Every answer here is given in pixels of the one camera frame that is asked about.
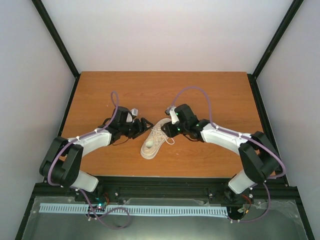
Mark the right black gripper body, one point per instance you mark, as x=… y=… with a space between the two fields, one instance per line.
x=173 y=133

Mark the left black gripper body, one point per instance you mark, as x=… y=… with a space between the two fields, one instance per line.
x=130 y=130

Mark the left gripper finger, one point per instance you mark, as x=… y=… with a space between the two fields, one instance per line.
x=146 y=124
x=136 y=134

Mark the beige canvas sneaker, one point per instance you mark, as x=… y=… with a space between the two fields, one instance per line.
x=148 y=151

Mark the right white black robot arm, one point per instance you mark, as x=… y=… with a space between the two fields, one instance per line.
x=258 y=157

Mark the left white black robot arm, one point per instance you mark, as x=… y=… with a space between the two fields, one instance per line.
x=62 y=162

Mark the green lit circuit board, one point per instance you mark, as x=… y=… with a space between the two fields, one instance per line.
x=100 y=203

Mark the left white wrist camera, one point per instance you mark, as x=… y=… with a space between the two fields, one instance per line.
x=131 y=115

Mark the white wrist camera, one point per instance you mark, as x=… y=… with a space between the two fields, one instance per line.
x=170 y=111
x=131 y=115

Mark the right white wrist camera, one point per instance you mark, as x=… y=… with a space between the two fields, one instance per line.
x=170 y=111

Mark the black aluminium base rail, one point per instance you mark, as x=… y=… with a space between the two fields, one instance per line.
x=212 y=190

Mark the light blue cable duct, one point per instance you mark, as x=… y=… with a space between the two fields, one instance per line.
x=136 y=210

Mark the left black frame post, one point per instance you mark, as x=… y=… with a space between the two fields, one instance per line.
x=50 y=26

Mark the black frame post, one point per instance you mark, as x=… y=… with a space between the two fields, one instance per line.
x=284 y=24
x=50 y=26

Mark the right black frame post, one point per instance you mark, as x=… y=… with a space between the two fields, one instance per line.
x=284 y=24

